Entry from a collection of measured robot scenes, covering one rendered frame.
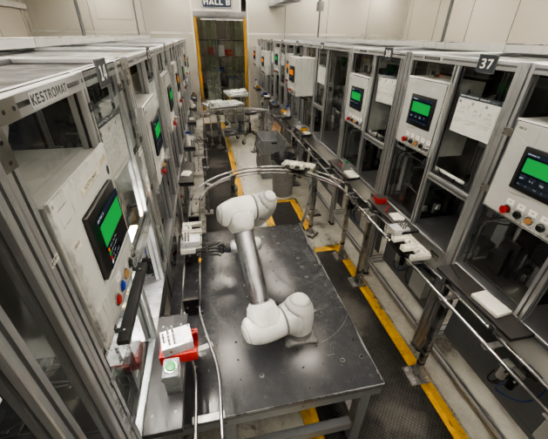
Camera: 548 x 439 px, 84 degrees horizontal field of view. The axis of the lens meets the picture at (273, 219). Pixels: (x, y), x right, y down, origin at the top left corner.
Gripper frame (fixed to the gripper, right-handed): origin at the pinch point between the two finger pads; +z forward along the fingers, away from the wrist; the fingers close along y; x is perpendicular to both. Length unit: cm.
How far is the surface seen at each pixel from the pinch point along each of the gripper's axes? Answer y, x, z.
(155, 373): 3, 87, 19
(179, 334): 14, 78, 8
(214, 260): -19.8, -11.9, -8.0
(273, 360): -20, 76, -34
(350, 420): -63, 93, -76
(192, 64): 53, -780, 10
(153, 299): 3.2, 43.3, 24.5
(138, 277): 49, 79, 17
